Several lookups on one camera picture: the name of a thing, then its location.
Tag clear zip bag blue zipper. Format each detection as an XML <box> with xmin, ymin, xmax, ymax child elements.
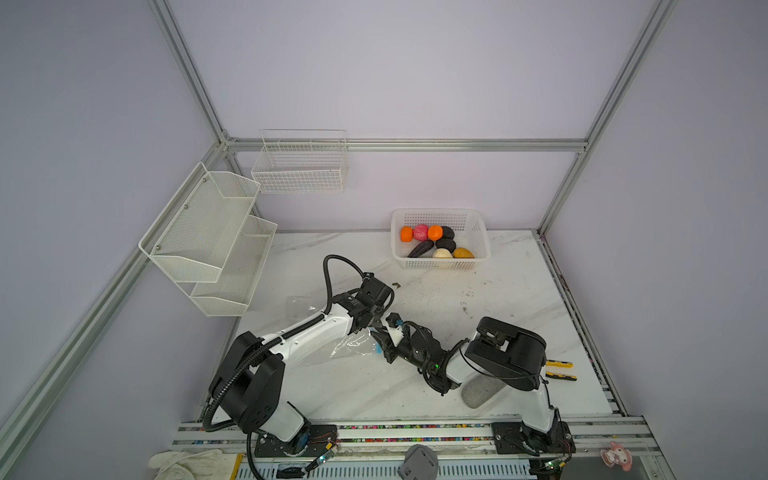
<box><xmin>271</xmin><ymin>304</ymin><xmax>381</xmax><ymax>368</ymax></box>

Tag orange toy fruit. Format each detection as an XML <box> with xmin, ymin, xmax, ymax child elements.
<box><xmin>399</xmin><ymin>226</ymin><xmax>414</xmax><ymax>243</ymax></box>
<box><xmin>427</xmin><ymin>225</ymin><xmax>443</xmax><ymax>242</ymax></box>

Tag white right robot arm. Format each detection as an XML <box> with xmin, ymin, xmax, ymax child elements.
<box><xmin>369</xmin><ymin>313</ymin><xmax>574</xmax><ymax>456</ymax></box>

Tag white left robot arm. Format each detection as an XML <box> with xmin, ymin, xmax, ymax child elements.
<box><xmin>201</xmin><ymin>254</ymin><xmax>395</xmax><ymax>479</ymax></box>

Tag grey oval stone pad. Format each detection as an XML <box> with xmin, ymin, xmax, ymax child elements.
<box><xmin>461</xmin><ymin>375</ymin><xmax>506</xmax><ymax>410</ymax></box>

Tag dark purple toy eggplant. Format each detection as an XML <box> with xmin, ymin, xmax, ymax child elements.
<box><xmin>408</xmin><ymin>239</ymin><xmax>434</xmax><ymax>258</ymax></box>

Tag pink toy fruit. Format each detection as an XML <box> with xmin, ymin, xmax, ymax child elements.
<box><xmin>412</xmin><ymin>224</ymin><xmax>429</xmax><ymax>242</ymax></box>

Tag cream toy potato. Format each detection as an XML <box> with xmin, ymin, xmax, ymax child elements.
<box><xmin>432</xmin><ymin>248</ymin><xmax>453</xmax><ymax>259</ymax></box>

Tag yellow-brown toy potato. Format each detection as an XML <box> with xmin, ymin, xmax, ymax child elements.
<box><xmin>453</xmin><ymin>247</ymin><xmax>474</xmax><ymax>259</ymax></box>

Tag black toy avocado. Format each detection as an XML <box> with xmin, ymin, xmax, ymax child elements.
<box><xmin>435</xmin><ymin>237</ymin><xmax>457</xmax><ymax>253</ymax></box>

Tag grey plastic device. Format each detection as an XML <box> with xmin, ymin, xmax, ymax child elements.
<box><xmin>398</xmin><ymin>444</ymin><xmax>439</xmax><ymax>480</ymax></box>

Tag white plastic perforated basket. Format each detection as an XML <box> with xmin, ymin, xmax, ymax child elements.
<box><xmin>391</xmin><ymin>208</ymin><xmax>491</xmax><ymax>270</ymax></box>

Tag white mesh two-tier shelf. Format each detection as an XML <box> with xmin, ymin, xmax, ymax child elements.
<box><xmin>138</xmin><ymin>163</ymin><xmax>277</xmax><ymax>317</ymax></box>

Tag white cloth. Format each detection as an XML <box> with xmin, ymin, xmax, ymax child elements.
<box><xmin>148</xmin><ymin>449</ymin><xmax>241</xmax><ymax>480</ymax></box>

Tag pink plush toy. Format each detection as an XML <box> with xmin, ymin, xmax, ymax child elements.
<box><xmin>600</xmin><ymin>441</ymin><xmax>633</xmax><ymax>472</ymax></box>

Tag aluminium rail base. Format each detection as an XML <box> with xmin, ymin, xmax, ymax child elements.
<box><xmin>170</xmin><ymin>415</ymin><xmax>661</xmax><ymax>457</ymax></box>

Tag yellow handled pliers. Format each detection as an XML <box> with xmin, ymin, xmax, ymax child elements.
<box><xmin>544</xmin><ymin>360</ymin><xmax>578</xmax><ymax>382</ymax></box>

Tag white wire wall basket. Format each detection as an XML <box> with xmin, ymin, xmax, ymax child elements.
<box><xmin>251</xmin><ymin>129</ymin><xmax>348</xmax><ymax>194</ymax></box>

